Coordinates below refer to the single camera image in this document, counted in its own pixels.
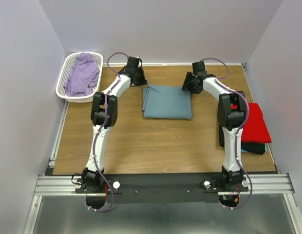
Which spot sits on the folded black t shirt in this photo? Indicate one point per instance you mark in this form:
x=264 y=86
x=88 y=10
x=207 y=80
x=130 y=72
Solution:
x=256 y=148

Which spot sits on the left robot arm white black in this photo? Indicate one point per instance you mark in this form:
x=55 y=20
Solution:
x=104 y=114

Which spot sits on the folded red t shirt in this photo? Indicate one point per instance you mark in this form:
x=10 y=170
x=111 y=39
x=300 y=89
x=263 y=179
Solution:
x=255 y=130

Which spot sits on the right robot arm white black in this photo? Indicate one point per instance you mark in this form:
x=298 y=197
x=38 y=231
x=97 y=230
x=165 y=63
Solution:
x=232 y=114

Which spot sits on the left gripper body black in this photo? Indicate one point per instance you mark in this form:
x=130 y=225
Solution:
x=140 y=79

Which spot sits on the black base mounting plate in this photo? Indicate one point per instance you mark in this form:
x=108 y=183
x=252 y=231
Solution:
x=160 y=188

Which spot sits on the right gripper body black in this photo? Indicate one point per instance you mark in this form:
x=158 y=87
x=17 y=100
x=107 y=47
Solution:
x=189 y=84

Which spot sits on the purple t shirt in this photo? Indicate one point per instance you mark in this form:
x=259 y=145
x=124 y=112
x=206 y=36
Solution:
x=83 y=77

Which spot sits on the white perforated plastic basket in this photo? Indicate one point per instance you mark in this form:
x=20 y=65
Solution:
x=67 y=67

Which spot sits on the aluminium extrusion frame rail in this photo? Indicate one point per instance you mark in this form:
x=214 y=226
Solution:
x=137 y=146

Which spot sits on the blue-grey t shirt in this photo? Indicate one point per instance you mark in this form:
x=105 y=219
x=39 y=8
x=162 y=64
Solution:
x=166 y=102

